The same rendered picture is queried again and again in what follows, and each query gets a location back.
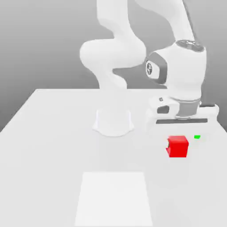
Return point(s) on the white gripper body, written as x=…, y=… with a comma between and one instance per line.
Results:
x=180, y=128

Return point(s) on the small red cube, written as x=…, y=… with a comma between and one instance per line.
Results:
x=178, y=147

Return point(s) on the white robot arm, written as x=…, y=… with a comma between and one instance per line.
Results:
x=113, y=53

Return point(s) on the small green cube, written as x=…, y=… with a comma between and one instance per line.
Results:
x=197, y=136

